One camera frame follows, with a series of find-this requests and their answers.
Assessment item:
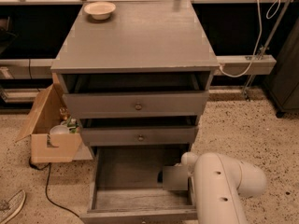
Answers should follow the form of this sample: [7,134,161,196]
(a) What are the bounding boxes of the open cardboard box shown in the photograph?
[16,73,81,163]

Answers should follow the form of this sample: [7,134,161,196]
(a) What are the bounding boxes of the white bowl in box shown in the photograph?
[50,125,69,134]

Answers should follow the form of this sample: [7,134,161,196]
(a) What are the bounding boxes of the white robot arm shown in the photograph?
[181,152,267,224]

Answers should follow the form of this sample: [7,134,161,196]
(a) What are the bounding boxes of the cream ceramic bowl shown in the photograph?
[84,2,116,21]

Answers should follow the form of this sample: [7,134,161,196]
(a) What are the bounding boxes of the grey middle drawer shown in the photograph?
[81,116,198,147]

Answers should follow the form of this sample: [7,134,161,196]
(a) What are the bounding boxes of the white sneaker shoe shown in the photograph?
[0,189,26,224]

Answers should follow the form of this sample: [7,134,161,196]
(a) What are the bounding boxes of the green items in box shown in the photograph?
[60,107,78,133]

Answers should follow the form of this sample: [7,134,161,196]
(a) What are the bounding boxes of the black floor cable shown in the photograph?
[28,157,81,218]

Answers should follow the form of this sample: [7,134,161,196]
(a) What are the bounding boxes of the metal diagonal pole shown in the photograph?
[242,0,293,102]

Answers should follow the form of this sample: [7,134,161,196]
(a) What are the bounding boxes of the grey top drawer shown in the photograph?
[64,72,208,119]

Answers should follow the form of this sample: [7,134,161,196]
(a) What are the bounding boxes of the grey wooden drawer cabinet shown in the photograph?
[50,0,221,154]

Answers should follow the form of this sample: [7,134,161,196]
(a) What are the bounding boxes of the grey drawer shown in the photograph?
[80,145,197,224]
[81,116,198,147]
[64,72,208,119]

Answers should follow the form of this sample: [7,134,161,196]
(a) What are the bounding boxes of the grey bottom drawer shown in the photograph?
[80,145,197,224]

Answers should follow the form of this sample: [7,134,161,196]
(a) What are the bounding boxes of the white hanging cable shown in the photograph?
[219,0,282,78]

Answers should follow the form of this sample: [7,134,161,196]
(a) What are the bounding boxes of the dark grey side cabinet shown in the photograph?
[264,19,299,119]

